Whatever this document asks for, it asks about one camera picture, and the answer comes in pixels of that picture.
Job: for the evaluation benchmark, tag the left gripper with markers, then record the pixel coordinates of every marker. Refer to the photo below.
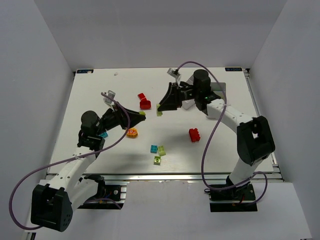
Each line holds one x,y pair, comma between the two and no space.
119,116

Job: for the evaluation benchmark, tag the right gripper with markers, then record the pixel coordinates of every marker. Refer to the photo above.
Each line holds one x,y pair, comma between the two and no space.
178,94

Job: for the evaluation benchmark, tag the lime printed lego brick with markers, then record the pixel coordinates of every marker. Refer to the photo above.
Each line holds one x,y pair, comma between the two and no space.
158,113

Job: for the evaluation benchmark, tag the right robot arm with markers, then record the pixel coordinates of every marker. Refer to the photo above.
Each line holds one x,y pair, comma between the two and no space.
253,134

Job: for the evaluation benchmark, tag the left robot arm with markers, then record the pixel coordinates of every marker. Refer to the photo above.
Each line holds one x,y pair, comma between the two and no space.
53,204

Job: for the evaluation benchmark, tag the orange printed round lego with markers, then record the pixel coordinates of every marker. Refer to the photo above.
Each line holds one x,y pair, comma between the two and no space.
132,133

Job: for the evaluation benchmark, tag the red rounded lego piece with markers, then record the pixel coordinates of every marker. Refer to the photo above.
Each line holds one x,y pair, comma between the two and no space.
145,104

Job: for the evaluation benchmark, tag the tilted white divided container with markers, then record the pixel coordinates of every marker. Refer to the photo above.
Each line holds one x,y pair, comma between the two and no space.
189,103

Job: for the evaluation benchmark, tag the small red lego brick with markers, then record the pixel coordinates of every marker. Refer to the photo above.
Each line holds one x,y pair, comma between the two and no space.
141,97

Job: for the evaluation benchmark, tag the cyan long lego brick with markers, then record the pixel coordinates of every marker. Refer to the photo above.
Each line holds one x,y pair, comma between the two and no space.
104,135

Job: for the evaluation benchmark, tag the cyan small lego brick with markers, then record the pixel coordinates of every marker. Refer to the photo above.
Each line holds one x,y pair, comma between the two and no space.
153,149

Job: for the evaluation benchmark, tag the pale green lego brick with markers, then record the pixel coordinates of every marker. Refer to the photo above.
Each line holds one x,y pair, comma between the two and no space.
161,150

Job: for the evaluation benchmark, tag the upright white divided container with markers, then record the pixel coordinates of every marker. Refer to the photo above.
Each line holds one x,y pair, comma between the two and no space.
219,89

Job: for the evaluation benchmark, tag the large red lego brick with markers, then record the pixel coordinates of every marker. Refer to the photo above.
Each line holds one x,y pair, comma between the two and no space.
194,135

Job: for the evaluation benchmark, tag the pale green printed lego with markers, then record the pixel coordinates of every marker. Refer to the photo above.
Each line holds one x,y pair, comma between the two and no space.
157,160

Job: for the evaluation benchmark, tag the right blue table label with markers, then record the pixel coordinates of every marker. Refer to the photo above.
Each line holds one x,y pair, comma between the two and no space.
233,69

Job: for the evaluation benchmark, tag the blue table label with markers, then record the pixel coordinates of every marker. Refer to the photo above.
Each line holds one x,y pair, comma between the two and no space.
84,71
233,69

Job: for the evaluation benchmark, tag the left blue table label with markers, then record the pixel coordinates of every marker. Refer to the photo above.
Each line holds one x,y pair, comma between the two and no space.
84,71

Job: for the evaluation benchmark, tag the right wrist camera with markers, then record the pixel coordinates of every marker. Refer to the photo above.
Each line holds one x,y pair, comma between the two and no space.
175,74

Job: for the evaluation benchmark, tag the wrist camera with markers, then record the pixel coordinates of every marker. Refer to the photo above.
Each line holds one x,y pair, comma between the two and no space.
108,97
175,74

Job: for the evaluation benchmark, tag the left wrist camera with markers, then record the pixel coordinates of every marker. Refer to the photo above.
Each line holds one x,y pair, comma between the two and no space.
108,97

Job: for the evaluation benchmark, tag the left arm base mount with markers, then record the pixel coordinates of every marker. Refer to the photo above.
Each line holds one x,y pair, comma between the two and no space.
108,196

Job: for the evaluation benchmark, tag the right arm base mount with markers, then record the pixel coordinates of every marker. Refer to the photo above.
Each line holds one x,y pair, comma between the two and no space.
233,200

